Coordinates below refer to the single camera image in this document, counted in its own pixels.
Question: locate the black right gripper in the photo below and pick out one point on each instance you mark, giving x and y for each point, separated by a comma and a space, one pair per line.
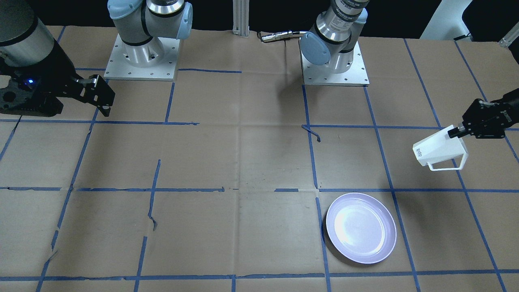
57, 78

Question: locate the aluminium profile post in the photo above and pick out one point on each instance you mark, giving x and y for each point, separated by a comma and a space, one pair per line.
240, 17

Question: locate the white angular cup with handle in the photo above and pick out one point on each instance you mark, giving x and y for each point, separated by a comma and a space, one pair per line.
440, 147

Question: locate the metal cable connector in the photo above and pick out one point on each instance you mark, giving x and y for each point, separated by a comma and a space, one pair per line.
280, 36

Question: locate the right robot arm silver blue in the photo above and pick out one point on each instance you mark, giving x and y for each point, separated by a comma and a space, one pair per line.
26, 41

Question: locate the white object top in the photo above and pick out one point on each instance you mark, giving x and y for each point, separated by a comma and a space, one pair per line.
446, 22

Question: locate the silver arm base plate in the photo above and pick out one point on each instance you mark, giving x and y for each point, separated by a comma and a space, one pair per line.
154, 61
342, 70

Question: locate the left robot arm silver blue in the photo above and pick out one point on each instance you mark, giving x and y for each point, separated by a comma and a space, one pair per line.
329, 46

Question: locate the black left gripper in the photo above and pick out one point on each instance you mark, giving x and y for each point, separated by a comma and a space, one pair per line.
495, 117

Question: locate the lavender round plate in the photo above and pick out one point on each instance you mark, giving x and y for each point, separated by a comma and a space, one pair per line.
361, 228

